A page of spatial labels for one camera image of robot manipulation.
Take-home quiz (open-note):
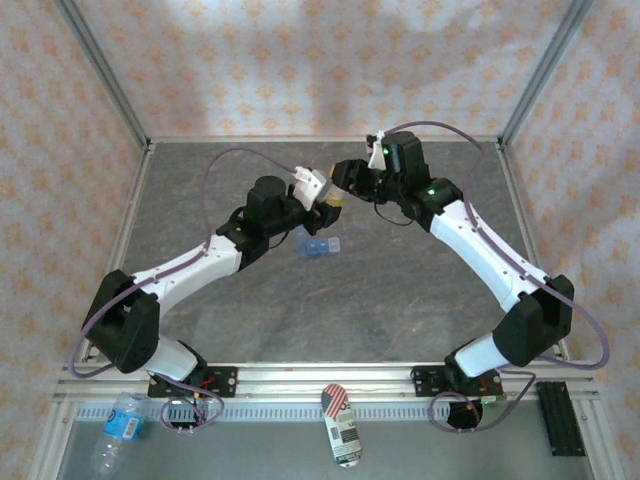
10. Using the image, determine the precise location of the blue clear pill organizer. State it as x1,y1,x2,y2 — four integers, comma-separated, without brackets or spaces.
295,230,343,260

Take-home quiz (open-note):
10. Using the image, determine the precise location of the flag print can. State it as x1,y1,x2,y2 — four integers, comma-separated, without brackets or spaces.
320,383,364,470

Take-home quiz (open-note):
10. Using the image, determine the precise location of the clear plastic water bottle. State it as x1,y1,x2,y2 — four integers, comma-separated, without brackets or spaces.
91,391,151,476

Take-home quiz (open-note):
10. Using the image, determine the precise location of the aluminium rear rail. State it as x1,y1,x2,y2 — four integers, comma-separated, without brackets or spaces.
147,133,502,146

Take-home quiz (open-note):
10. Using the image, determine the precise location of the aluminium side rail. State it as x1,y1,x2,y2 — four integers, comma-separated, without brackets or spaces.
494,142,571,362
79,142,155,362

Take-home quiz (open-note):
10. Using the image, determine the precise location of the long aluminium base rail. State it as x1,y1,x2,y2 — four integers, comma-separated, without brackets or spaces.
53,360,600,403

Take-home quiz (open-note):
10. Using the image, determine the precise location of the aluminium frame post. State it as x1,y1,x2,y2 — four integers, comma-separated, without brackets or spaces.
52,0,152,147
499,0,595,147

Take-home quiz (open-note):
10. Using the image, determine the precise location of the white slotted cable duct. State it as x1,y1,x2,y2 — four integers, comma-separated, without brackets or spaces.
73,402,454,422

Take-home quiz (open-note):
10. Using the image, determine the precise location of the black slotted bracket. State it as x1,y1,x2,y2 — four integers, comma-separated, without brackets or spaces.
535,381,586,457

